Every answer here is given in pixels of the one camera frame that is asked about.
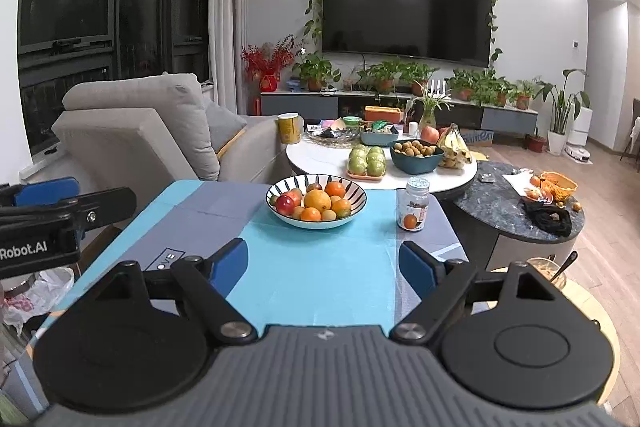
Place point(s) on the remote control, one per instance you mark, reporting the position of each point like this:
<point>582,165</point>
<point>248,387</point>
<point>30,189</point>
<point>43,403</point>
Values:
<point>485,179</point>

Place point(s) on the orange basket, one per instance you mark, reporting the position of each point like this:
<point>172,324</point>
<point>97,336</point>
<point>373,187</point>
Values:
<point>557,184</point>

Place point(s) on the round dark marble table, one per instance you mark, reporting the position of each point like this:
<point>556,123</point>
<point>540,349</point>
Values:
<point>500,207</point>

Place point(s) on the white curtain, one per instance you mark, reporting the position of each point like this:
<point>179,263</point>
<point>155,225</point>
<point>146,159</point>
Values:
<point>227,7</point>

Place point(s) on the small plant in red pot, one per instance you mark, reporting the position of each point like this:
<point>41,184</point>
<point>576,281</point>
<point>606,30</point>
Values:
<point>537,142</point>

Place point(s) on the grey cushion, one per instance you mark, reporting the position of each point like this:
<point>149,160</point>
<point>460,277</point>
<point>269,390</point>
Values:
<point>222,124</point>

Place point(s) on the black bag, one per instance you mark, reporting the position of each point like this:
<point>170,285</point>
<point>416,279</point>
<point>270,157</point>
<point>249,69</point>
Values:
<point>550,219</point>

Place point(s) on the teal rectangular dish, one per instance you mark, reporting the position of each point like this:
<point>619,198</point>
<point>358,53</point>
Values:
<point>382,138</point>

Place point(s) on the blue box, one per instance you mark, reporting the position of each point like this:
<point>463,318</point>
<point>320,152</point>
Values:
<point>295,84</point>

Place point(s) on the large red apple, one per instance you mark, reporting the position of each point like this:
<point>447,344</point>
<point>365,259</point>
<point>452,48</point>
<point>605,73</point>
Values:
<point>430,134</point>

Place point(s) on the tall plant in white pot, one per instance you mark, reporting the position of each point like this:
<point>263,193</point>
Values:
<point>562,112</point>

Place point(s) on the round white coffee table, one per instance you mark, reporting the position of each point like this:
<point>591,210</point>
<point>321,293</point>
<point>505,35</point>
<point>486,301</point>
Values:
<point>320,159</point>

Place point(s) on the blue grey printed tablecloth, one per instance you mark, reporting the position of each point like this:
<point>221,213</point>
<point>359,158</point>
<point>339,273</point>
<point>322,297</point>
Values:
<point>325,267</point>

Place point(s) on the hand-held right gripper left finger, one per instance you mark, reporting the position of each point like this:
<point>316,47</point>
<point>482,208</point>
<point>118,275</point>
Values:
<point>230,267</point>

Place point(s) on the glass plate with snacks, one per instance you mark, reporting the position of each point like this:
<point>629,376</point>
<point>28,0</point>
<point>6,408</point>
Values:
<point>332,134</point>

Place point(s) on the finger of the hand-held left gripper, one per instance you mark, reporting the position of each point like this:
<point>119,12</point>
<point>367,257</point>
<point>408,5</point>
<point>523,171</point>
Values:
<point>45,192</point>
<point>107,206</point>

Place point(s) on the large yellow orange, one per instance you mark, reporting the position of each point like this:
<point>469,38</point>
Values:
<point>318,200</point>

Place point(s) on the yellow tin can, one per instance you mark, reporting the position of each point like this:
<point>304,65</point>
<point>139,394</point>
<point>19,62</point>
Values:
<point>290,127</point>

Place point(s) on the green bowl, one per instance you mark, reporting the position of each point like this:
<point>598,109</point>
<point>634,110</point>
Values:
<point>352,122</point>

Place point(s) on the dark blue bowl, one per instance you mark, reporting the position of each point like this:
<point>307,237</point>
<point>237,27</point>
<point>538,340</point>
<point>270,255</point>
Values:
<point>416,163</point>

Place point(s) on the clear jar with white lid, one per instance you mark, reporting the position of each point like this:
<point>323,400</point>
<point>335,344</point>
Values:
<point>414,206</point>

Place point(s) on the potted green plant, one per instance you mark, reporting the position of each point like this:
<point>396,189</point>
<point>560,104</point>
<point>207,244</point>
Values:
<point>465,84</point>
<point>417,74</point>
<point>315,72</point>
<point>522,94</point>
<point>382,74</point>

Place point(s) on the dining table with white cloth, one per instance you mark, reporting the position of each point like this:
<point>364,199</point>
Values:
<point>635,132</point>

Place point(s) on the orange box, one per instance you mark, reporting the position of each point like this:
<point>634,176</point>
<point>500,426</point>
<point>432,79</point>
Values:
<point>382,113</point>

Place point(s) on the beige sofa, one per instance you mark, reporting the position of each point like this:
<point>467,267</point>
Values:
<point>140,137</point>

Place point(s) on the orange tray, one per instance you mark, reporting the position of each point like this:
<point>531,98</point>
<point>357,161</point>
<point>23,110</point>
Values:
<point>367,177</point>

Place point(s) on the pile of yellow loquats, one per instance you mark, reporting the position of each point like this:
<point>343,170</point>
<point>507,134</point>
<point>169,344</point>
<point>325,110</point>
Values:
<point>452,163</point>

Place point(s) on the glass cup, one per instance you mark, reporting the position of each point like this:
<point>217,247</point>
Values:
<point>547,273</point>

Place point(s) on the small white cup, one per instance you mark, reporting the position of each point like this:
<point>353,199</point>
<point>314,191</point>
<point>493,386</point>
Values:
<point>413,128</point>

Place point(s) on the wall television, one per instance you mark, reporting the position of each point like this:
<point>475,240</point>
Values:
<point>405,7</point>

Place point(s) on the pile of longans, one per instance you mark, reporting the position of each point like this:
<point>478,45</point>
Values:
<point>415,148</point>

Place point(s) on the grass plant in glass vase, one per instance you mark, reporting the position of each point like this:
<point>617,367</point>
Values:
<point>430,107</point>

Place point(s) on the cardboard box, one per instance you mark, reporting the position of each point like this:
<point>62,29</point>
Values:
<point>477,137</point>

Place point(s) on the black striped white bowl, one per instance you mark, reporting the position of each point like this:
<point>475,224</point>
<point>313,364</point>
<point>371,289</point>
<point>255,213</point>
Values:
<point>320,224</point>

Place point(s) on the white rack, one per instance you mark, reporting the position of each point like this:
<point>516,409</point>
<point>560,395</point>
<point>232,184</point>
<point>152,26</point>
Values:
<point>440,87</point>

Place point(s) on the group of green apples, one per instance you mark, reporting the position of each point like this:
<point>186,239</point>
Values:
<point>367,159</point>

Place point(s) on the orange mandarin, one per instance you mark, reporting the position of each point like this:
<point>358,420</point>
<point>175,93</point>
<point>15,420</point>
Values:
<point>342,207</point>
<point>335,189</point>

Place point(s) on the white paper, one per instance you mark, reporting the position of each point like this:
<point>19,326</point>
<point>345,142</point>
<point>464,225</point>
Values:
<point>517,181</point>

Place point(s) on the bunch of bananas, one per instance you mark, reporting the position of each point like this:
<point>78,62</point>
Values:
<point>452,142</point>

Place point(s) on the small red apple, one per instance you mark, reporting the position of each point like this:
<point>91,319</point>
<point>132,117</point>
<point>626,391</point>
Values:
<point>285,205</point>
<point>296,195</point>

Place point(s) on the red berry plant in vase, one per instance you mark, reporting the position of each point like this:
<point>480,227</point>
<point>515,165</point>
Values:
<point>267,59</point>

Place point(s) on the metal spoon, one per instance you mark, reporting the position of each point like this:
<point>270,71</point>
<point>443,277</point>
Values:
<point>567,263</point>

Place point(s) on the small orange tangerine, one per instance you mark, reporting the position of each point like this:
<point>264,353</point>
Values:
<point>311,215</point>

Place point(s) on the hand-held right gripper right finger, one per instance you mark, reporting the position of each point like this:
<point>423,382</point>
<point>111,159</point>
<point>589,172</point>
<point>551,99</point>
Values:
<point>417,269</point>

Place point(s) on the white plastic bag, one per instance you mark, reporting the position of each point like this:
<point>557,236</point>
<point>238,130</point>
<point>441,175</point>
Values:
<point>50,289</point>

